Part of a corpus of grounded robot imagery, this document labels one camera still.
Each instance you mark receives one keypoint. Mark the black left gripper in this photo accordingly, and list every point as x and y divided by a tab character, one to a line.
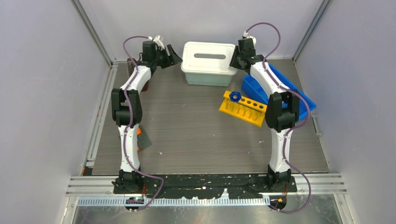
174	59

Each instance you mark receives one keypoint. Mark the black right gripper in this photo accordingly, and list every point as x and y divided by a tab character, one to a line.
232	63

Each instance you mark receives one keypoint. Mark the mint green plastic bin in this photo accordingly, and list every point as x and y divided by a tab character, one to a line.
209	79

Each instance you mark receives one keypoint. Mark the white plastic bin lid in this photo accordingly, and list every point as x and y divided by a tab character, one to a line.
208	58

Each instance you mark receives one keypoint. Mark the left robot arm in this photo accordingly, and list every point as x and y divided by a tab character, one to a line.
127	110

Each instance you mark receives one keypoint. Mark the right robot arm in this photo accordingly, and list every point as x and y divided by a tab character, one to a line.
282	111

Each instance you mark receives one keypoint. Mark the brown wooden metronome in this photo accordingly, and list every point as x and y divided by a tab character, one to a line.
130	69

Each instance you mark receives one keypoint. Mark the yellow test tube rack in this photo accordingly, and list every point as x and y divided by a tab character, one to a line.
247	110

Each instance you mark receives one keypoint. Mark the grey brick plate orange piece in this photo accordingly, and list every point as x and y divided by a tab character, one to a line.
143	140

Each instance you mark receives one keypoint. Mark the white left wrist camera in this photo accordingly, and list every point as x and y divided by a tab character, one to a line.
158	40

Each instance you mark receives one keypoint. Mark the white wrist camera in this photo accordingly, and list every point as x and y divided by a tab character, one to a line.
246	35
158	40

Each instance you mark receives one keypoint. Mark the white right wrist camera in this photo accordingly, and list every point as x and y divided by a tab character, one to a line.
246	35

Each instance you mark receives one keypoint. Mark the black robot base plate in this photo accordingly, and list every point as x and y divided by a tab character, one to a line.
200	186

